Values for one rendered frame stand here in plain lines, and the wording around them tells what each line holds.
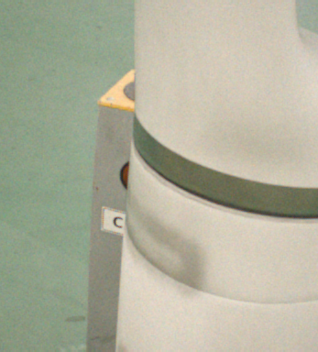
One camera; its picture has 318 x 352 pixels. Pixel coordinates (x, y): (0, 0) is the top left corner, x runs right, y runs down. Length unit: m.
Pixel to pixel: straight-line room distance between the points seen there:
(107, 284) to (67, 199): 0.46
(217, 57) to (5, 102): 1.26
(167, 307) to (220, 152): 0.06
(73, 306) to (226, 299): 0.76
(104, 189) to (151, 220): 0.46
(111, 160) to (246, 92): 0.50
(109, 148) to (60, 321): 0.33
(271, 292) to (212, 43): 0.08
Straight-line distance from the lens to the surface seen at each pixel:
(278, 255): 0.30
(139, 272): 0.33
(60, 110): 1.50
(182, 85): 0.28
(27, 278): 1.11
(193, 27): 0.28
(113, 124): 0.75
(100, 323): 0.84
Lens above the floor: 0.61
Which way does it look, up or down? 27 degrees down
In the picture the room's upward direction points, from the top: 6 degrees clockwise
